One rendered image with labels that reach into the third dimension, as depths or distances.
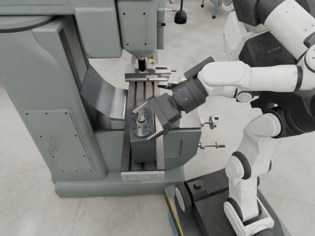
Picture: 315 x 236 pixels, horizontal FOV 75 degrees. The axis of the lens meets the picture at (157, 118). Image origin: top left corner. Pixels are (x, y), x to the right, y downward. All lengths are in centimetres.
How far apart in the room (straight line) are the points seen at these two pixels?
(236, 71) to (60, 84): 94
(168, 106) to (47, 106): 94
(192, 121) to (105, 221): 116
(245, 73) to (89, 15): 76
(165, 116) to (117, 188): 145
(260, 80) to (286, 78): 6
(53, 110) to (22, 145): 148
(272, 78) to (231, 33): 29
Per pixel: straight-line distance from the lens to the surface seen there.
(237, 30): 83
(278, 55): 83
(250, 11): 73
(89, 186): 203
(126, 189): 199
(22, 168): 263
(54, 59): 120
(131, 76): 158
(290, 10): 71
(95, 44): 115
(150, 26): 111
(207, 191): 150
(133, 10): 108
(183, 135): 156
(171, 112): 61
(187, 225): 160
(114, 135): 156
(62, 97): 132
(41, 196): 236
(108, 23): 109
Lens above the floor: 193
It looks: 47 degrees down
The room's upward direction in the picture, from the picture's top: straight up
